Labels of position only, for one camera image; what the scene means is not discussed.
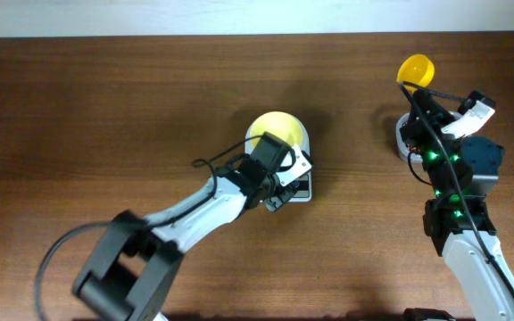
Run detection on yellow measuring scoop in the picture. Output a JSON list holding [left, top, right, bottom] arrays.
[[396, 53, 435, 87]]

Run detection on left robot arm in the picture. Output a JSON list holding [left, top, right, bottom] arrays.
[[71, 132, 313, 321]]

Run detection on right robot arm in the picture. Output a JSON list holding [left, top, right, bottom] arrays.
[[399, 81, 514, 320]]

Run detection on white digital kitchen scale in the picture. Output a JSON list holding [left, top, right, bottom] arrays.
[[245, 121, 312, 202]]

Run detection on yellow plastic bowl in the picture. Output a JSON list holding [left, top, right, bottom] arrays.
[[248, 111, 307, 147]]

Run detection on right black cable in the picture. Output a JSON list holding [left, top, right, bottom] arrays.
[[397, 80, 514, 321]]

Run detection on black cable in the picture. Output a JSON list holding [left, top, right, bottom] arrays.
[[397, 80, 514, 321], [33, 135, 298, 321]]

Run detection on left black cable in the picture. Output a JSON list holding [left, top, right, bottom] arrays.
[[33, 135, 298, 321]]

